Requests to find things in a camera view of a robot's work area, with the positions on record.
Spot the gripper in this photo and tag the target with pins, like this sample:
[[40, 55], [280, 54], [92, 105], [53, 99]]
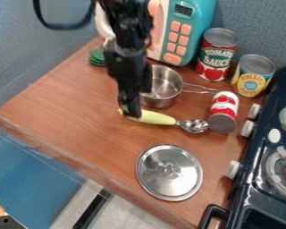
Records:
[[127, 70]]

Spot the green spoon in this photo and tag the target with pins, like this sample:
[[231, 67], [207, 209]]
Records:
[[159, 118]]

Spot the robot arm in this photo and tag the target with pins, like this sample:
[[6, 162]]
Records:
[[127, 21]]

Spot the silver pot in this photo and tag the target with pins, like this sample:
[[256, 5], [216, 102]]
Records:
[[165, 86]]

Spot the green toy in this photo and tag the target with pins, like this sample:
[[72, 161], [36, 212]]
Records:
[[97, 58]]

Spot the silver lid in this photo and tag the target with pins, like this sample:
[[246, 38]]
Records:
[[169, 172]]

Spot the toy microwave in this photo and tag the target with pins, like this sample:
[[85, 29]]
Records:
[[181, 27]]

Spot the red and white can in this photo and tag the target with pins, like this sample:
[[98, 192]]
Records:
[[223, 110]]

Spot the red tomato sauce can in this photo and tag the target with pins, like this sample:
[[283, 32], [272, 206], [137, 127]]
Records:
[[216, 58]]

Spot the yellow pineapple can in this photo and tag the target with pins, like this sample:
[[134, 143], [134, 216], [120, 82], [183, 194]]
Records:
[[253, 76]]

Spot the toy stove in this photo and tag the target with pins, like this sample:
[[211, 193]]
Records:
[[268, 167]]

